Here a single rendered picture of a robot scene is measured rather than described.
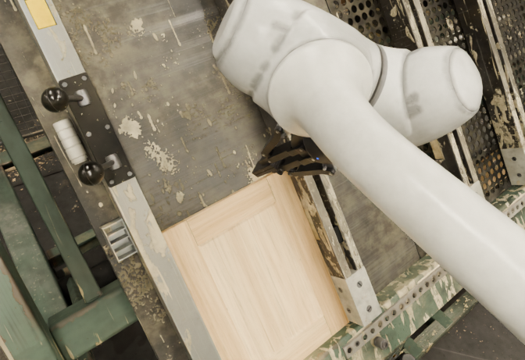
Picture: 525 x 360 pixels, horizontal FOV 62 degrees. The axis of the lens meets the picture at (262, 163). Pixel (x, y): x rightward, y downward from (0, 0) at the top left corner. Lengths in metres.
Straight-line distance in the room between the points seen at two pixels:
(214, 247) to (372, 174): 0.61
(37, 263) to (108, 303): 0.58
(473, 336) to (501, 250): 1.95
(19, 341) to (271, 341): 0.49
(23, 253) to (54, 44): 0.82
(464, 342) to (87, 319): 1.71
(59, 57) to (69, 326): 0.48
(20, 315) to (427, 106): 0.67
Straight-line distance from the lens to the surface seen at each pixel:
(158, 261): 0.85
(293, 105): 0.39
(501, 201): 1.50
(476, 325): 2.31
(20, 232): 1.57
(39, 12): 0.86
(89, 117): 0.81
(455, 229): 0.32
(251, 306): 0.97
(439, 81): 0.48
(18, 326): 0.83
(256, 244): 0.95
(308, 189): 0.94
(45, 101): 0.70
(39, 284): 1.42
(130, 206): 0.82
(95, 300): 0.93
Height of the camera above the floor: 1.87
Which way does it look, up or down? 43 degrees down
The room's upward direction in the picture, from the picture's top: straight up
